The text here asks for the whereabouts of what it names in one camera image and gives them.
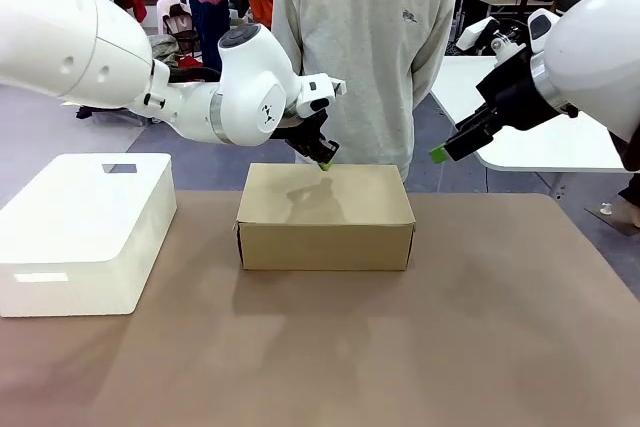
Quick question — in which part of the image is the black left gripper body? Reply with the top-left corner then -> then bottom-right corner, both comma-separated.
272,110 -> 330,147

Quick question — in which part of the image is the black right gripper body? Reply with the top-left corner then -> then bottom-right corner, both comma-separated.
475,46 -> 561,131

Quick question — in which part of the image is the brown cardboard shoe box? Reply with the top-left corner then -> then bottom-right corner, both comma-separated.
234,162 -> 417,272

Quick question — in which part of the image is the white plastic storage box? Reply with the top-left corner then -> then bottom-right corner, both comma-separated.
0,152 -> 178,318

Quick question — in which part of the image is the white side table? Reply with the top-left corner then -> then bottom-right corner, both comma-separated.
430,55 -> 640,174

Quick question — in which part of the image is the person in grey sweater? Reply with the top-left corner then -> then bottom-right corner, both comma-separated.
271,0 -> 457,183

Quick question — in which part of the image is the floor plate with white knob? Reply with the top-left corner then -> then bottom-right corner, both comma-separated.
583,200 -> 640,237

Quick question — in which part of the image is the dark trouser leg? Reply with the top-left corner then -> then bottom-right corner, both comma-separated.
617,185 -> 640,228

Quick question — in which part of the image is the grey checked cloth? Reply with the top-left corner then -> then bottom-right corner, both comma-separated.
148,34 -> 179,68

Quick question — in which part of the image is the pink chair with bag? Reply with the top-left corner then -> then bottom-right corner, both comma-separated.
156,0 -> 202,68

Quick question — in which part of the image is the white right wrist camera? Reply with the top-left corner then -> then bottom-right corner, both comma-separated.
456,15 -> 502,56

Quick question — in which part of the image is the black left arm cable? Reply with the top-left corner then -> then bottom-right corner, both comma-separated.
167,65 -> 222,84

